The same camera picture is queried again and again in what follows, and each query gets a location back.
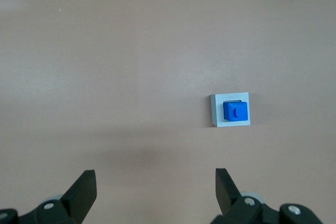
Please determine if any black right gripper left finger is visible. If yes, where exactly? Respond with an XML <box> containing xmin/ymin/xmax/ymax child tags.
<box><xmin>18</xmin><ymin>169</ymin><xmax>97</xmax><ymax>224</ymax></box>

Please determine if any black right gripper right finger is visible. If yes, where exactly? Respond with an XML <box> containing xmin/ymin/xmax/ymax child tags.
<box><xmin>211</xmin><ymin>167</ymin><xmax>279</xmax><ymax>224</ymax></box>

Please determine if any blue plastic part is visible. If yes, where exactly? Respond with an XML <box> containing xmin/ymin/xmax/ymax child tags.
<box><xmin>222</xmin><ymin>100</ymin><xmax>249</xmax><ymax>122</ymax></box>

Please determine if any gray square base block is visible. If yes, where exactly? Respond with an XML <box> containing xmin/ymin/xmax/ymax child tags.
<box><xmin>209</xmin><ymin>92</ymin><xmax>251</xmax><ymax>128</ymax></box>

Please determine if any brown table cover sheet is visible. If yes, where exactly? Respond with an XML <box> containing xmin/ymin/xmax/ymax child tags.
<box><xmin>0</xmin><ymin>0</ymin><xmax>336</xmax><ymax>224</ymax></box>

